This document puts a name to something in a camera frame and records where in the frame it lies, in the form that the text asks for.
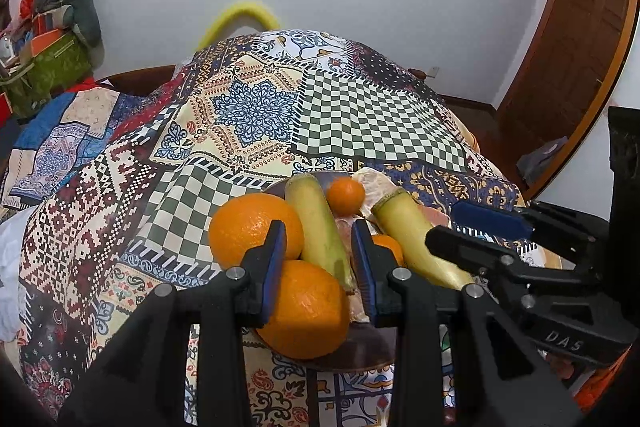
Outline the thick sugarcane piece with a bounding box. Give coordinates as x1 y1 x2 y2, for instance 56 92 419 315
372 188 473 291

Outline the small tangerine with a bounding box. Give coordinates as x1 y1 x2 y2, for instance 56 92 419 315
372 234 405 267
326 176 366 217

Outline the slim sugarcane piece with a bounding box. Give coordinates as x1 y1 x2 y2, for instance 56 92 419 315
284 173 356 294

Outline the large orange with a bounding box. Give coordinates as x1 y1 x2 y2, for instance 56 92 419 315
257 260 349 360

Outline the right hand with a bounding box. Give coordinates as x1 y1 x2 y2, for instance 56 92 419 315
544 351 574 381

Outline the dark purple plate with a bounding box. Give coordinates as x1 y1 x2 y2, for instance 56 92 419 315
266 171 397 373

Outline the patchwork patterned tablecloth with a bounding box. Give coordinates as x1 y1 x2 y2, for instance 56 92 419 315
18 29 523 416

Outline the white crumpled cloth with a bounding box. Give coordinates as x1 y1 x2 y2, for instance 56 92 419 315
0 207 36 343

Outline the brown wooden door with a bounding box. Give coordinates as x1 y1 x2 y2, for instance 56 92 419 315
498 0 639 199

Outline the patchwork bed quilt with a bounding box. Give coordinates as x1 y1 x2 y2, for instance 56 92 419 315
1 76 184 218

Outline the green storage basket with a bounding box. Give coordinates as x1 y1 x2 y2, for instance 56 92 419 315
1 32 92 119

